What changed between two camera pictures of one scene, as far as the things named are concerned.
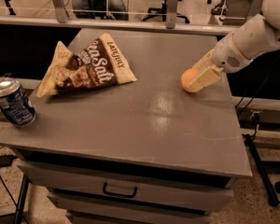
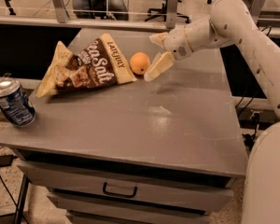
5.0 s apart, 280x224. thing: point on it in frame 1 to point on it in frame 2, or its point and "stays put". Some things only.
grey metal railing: [58, 15] stays put
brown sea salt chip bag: [96, 64] stays put
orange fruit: [187, 76] to [140, 63]
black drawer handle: [119, 195] stays put
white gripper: [228, 54] to [175, 42]
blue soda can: [13, 101] stays put
